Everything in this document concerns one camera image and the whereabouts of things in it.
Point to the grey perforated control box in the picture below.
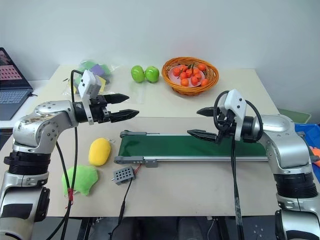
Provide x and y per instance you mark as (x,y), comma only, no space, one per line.
(123,175)

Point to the plastic bag of coloured pieces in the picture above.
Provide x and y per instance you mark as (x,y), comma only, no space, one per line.
(105,72)

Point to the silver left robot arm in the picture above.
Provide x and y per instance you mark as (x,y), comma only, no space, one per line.
(37,130)

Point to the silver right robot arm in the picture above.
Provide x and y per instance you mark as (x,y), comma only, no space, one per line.
(285,145)

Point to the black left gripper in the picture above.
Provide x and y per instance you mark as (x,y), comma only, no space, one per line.
(100,112)

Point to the dark laptop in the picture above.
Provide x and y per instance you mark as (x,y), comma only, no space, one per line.
(12,82)

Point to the green plush toy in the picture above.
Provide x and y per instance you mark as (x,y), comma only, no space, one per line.
(83,178)

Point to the yellow plush mango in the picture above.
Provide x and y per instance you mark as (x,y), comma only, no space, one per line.
(99,152)

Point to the green plastic bin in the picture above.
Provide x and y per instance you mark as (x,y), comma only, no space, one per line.
(295,115)

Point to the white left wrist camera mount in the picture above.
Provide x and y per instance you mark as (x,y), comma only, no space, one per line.
(88,83)

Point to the orange wicker basket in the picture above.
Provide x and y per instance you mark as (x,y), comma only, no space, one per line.
(212,77)

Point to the green conveyor belt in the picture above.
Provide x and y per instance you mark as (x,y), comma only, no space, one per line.
(175,146)

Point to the orange object in bin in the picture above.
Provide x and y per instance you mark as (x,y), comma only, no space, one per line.
(315,156)

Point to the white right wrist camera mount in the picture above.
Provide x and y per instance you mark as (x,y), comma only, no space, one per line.
(236,105)

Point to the green toy apple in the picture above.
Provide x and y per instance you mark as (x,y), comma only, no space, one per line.
(137,73)
(152,74)

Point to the small orange toy fruit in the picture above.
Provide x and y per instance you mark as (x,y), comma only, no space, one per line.
(196,70)
(189,72)
(198,76)
(183,75)
(205,82)
(183,68)
(177,72)
(194,80)
(202,67)
(185,82)

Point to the blue plastic bin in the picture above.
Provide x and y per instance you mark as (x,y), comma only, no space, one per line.
(307,135)

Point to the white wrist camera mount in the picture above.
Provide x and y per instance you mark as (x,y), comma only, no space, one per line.
(236,105)
(88,83)

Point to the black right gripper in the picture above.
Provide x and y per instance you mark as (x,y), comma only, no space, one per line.
(226,125)

